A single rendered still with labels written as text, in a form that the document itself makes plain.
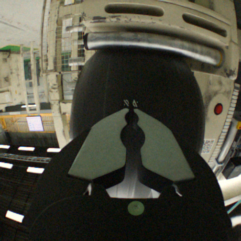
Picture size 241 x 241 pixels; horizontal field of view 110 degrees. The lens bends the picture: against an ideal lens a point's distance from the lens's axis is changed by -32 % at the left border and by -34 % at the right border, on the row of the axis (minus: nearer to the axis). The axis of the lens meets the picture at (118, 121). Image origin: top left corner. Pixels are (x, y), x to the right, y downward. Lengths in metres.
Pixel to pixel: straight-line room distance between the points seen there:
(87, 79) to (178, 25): 0.22
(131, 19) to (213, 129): 0.45
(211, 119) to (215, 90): 0.11
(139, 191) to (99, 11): 0.38
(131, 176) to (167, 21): 0.31
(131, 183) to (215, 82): 0.39
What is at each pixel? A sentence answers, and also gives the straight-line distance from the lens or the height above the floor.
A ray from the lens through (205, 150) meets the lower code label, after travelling 0.56.
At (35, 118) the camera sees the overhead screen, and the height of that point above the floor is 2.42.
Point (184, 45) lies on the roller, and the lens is 0.31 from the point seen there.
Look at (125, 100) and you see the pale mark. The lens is 0.20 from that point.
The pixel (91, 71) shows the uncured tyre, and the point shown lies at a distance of 0.25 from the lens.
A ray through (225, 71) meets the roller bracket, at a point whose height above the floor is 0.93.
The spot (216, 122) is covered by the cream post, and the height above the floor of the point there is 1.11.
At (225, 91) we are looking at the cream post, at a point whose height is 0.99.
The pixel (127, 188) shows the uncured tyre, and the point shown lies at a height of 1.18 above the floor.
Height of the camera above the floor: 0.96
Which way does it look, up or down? 25 degrees up
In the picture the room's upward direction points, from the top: 178 degrees counter-clockwise
